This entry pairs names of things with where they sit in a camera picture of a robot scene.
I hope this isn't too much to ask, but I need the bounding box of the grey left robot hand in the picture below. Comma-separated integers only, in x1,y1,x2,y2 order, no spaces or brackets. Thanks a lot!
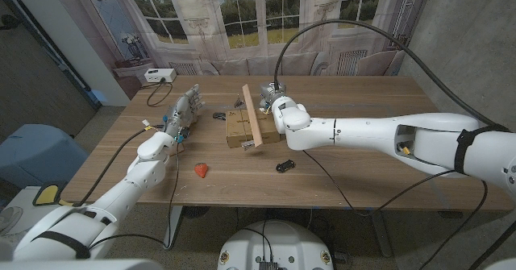
163,83,206,139

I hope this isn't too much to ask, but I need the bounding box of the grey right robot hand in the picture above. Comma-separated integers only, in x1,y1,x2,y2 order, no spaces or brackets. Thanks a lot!
259,81,289,111

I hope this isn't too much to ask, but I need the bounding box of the wooden paper towel holder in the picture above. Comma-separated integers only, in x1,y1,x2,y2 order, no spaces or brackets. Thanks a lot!
233,83,264,150

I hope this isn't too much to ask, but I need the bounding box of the cardboard packing box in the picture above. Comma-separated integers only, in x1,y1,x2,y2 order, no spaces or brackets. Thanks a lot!
224,107,282,149

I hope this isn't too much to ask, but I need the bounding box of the white robot shoulder cover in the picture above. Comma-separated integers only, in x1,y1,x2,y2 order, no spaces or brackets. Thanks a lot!
0,259,164,270

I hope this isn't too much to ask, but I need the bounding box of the white power strip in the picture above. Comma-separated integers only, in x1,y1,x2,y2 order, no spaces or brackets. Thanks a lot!
144,68,177,84

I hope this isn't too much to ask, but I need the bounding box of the small black toy car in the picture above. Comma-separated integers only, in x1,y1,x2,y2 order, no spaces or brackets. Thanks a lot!
275,159,296,174

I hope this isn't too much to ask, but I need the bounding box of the printed window backdrop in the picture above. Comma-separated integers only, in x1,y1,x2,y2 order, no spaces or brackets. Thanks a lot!
44,0,435,102

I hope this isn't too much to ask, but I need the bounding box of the grey table leg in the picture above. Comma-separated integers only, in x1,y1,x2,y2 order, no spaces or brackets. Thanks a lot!
162,205,183,251
368,209,394,258

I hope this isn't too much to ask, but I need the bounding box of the blue padded chair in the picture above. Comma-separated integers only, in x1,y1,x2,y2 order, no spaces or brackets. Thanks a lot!
0,123,89,190

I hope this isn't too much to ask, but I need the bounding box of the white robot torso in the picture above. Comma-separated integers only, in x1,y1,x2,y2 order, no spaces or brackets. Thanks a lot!
216,220,335,270

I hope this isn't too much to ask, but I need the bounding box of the black looped power cable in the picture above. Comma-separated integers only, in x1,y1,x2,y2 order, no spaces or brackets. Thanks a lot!
139,77,174,108

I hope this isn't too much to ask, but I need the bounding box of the thin black left hand wire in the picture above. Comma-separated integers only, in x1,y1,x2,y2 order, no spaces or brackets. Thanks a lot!
86,139,181,250

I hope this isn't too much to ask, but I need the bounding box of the thin black hand wire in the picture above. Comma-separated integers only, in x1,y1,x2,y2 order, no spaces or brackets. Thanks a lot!
86,139,181,250
302,148,491,270

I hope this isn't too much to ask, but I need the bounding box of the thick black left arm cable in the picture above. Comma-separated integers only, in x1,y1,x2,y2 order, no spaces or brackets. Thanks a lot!
71,123,166,209

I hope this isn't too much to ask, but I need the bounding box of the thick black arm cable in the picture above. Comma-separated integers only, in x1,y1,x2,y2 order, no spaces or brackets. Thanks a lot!
71,123,166,209
273,19,499,128

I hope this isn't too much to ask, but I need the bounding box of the thin black right hand wire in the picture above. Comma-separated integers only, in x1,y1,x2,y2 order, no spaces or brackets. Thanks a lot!
302,148,491,270

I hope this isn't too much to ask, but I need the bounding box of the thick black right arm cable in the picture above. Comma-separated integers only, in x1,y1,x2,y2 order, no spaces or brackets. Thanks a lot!
273,19,499,128

